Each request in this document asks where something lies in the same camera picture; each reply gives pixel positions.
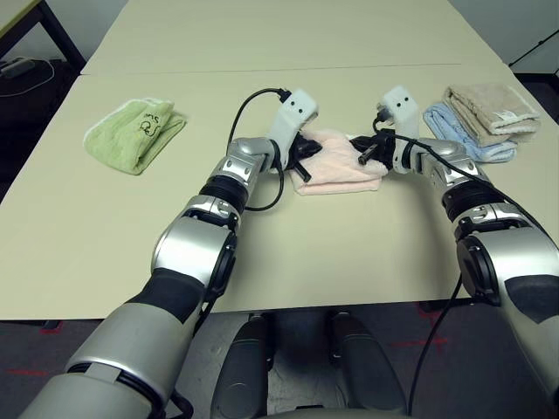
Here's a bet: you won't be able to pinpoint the dark grey robot left leg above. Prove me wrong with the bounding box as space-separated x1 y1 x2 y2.
211 313 279 419

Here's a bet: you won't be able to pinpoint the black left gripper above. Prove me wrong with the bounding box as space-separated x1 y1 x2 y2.
286 133 324 184

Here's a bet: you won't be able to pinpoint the beige side table black legs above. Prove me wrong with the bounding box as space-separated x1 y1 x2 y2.
0 0 86 75

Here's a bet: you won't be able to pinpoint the green folded towel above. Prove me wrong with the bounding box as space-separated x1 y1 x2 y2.
82 98 189 176

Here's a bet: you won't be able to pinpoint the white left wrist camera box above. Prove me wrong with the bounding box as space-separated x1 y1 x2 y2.
268 88 320 171

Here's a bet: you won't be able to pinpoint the power adapter with white cable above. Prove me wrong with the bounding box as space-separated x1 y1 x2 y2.
0 56 56 95

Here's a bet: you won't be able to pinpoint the dark grey robot leg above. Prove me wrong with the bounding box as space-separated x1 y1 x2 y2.
211 313 279 419
331 312 410 419

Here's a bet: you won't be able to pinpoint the light blue folded towel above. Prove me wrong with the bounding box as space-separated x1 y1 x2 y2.
422 103 519 165

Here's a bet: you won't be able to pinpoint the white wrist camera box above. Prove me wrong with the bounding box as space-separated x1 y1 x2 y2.
268 88 320 171
376 85 423 175

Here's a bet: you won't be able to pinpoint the beige folded towel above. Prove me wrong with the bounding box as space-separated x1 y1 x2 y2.
442 82 542 136

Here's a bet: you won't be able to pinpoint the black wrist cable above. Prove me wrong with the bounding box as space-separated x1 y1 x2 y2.
226 88 294 213
370 106 559 419

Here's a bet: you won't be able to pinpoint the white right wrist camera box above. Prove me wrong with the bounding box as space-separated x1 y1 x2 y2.
376 85 423 175

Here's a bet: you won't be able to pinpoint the pink terry towel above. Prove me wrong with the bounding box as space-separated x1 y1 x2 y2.
291 126 390 196

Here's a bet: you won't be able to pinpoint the dark grey robot right leg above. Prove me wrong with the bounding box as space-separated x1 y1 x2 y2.
331 312 410 419

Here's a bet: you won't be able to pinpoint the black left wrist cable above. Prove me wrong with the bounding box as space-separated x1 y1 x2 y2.
226 88 294 213

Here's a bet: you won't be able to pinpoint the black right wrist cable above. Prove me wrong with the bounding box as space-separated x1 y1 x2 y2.
370 106 559 419

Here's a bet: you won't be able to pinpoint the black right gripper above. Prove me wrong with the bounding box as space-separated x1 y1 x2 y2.
351 128 399 175

